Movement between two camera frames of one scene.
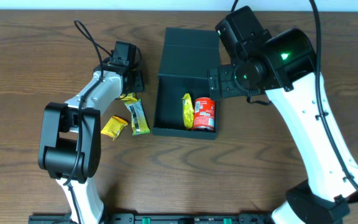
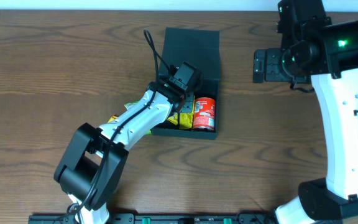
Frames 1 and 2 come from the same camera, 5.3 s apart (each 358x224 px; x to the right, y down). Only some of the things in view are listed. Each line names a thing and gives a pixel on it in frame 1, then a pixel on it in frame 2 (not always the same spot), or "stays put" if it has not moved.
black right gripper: x=215 y=83 → x=260 y=65
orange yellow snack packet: x=129 y=96 → x=174 y=118
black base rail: x=160 y=218 stays put
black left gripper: x=137 y=83 → x=188 y=104
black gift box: x=188 y=55 stays put
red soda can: x=204 y=114 stays put
